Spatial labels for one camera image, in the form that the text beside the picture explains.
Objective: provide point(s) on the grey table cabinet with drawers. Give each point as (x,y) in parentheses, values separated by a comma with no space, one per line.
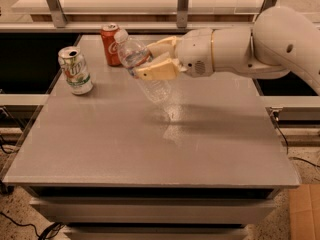
(113,165)

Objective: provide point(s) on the red Coca-Cola can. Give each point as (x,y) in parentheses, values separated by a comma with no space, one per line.
(107,33)

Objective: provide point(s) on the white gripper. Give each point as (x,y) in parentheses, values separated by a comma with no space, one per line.
(195,52)

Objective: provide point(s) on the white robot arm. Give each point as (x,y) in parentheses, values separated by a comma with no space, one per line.
(280,41)

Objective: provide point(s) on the green white 7UP can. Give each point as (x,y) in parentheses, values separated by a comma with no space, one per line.
(74,68)

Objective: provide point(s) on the clear plastic water bottle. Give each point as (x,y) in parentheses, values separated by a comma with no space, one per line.
(132,54)

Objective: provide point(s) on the cardboard box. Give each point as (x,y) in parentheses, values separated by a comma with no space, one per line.
(304,210)

